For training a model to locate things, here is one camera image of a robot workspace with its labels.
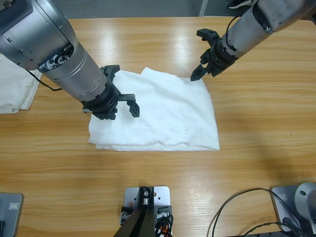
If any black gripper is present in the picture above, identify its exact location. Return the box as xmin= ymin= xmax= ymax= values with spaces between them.
xmin=190 ymin=29 xmax=238 ymax=82
xmin=80 ymin=64 xmax=141 ymax=121

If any white Unitree T-shirt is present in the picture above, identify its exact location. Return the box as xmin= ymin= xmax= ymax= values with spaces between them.
xmin=0 ymin=52 xmax=41 ymax=115
xmin=88 ymin=67 xmax=221 ymax=153

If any black white shoe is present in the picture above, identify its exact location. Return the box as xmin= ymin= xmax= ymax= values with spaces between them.
xmin=227 ymin=0 xmax=255 ymax=10

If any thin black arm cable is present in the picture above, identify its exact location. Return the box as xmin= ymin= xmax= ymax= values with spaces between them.
xmin=225 ymin=16 xmax=242 ymax=40
xmin=27 ymin=69 xmax=63 ymax=92

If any white metal post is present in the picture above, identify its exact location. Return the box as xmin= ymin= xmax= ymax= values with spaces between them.
xmin=198 ymin=0 xmax=210 ymax=17

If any white block with dark post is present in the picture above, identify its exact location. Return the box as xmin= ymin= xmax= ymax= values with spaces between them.
xmin=118 ymin=186 xmax=174 ymax=237

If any black cable at base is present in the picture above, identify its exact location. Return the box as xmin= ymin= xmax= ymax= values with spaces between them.
xmin=206 ymin=187 xmax=302 ymax=237

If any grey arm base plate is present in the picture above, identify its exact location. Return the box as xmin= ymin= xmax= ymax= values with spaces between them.
xmin=0 ymin=193 xmax=23 ymax=237
xmin=271 ymin=182 xmax=316 ymax=234

